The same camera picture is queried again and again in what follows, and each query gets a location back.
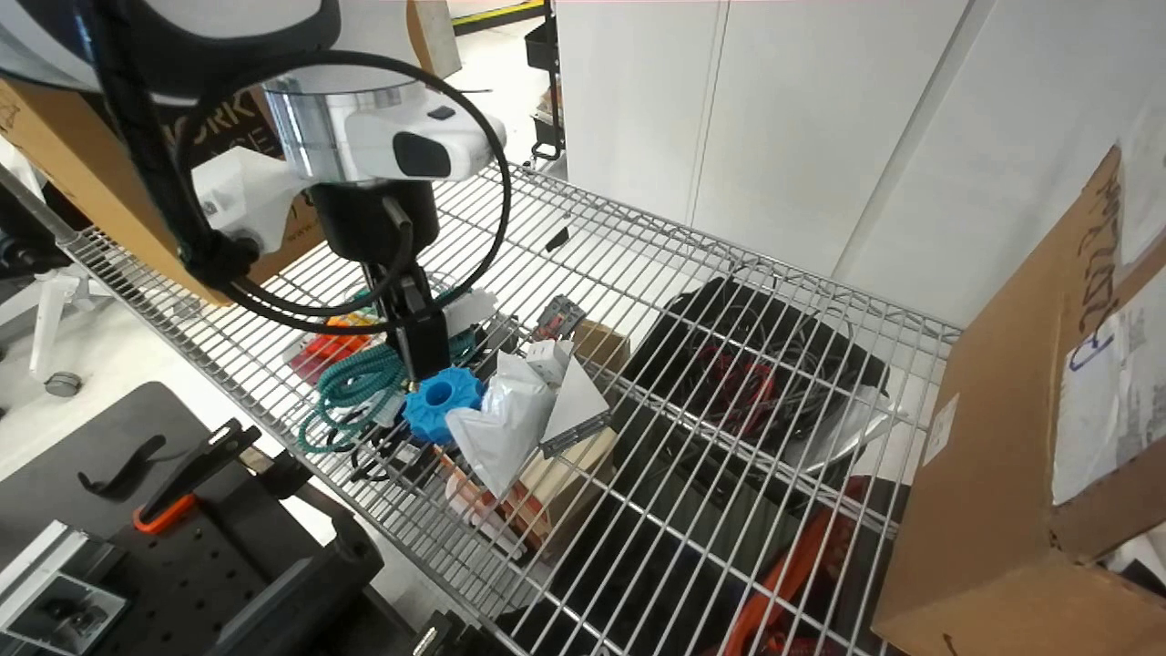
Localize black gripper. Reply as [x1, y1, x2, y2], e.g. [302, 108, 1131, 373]
[311, 181, 452, 384]

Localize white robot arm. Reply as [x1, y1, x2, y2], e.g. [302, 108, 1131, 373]
[0, 0, 481, 377]

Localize orange red small box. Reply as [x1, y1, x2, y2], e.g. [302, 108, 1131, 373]
[287, 334, 367, 384]

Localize white plastic bag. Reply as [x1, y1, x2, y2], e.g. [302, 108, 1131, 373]
[443, 340, 573, 496]

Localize black scissors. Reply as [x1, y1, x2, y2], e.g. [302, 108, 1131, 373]
[350, 428, 420, 480]

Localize grey white cardboard piece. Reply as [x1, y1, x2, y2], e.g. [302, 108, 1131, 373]
[538, 362, 607, 455]

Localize wooden block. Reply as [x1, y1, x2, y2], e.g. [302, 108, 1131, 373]
[517, 428, 619, 540]

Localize black storage bin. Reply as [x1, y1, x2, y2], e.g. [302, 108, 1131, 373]
[622, 277, 892, 472]

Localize black perforated workbench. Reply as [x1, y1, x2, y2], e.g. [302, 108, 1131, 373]
[0, 384, 415, 656]

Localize large printed cardboard box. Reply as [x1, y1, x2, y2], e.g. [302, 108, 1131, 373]
[0, 79, 319, 303]

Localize orange tool below shelf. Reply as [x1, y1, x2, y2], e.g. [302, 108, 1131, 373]
[714, 478, 909, 656]

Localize brown cardboard box right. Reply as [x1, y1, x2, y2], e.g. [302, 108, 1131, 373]
[876, 152, 1166, 656]

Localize silver wire shelf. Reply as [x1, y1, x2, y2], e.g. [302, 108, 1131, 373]
[74, 171, 957, 656]

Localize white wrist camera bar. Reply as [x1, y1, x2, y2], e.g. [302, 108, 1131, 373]
[188, 95, 502, 258]

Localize orange handled clamp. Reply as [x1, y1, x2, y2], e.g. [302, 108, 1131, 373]
[130, 420, 258, 537]

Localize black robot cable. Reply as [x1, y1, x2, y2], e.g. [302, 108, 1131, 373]
[87, 0, 513, 340]

